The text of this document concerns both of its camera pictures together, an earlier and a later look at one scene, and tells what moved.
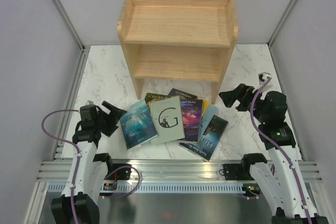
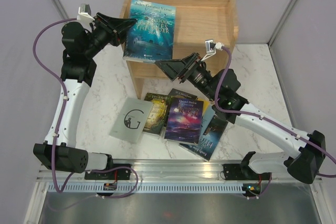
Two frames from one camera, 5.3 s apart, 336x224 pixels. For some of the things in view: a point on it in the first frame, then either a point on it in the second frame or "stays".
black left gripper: [113, 117] -> [112, 25]
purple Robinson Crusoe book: [192, 110] stays
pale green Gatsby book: [167, 118] -> [128, 118]
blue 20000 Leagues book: [138, 126] -> [151, 38]
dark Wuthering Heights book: [207, 142] stays
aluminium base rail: [57, 170] stays
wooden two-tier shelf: [178, 36] stays
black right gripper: [242, 93] -> [187, 65]
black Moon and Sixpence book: [182, 94] stays
